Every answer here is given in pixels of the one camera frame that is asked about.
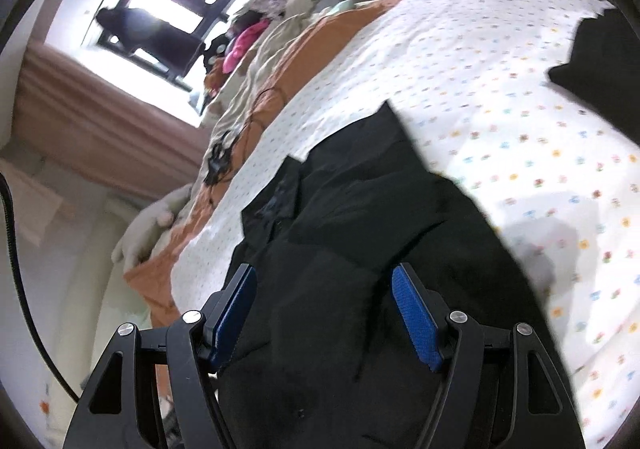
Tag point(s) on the hanging dark coat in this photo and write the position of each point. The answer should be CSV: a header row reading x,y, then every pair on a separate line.
x,y
137,29

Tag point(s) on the black button-up jacket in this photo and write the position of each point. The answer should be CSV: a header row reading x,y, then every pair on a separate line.
x,y
324,359

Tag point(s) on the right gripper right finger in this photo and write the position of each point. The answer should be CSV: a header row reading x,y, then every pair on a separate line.
x,y
500,388

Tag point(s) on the white floral bed sheet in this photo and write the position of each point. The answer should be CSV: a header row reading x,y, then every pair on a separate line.
x,y
561,186

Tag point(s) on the pink garment on sill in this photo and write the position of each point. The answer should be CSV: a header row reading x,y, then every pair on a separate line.
x,y
242,44

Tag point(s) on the beige crumpled blanket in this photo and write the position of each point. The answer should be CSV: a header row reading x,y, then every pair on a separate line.
x,y
225,115

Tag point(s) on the black plush with eyes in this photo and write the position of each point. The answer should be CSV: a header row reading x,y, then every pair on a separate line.
x,y
217,48

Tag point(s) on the orange-brown duvet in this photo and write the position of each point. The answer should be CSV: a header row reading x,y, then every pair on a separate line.
x,y
307,57

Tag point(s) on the grey plush toy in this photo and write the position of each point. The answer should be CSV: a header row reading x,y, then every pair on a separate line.
x,y
139,240

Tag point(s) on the cream padded headboard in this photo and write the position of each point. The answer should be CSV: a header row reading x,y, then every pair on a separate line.
x,y
98,299

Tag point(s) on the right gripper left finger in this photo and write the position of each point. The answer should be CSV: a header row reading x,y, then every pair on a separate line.
x,y
119,406

